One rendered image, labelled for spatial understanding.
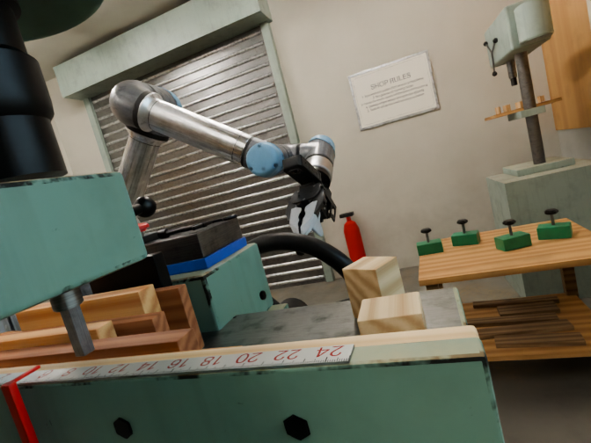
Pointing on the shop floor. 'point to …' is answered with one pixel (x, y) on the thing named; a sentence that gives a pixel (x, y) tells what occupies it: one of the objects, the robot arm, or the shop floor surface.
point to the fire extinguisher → (353, 237)
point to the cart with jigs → (569, 243)
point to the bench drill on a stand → (502, 52)
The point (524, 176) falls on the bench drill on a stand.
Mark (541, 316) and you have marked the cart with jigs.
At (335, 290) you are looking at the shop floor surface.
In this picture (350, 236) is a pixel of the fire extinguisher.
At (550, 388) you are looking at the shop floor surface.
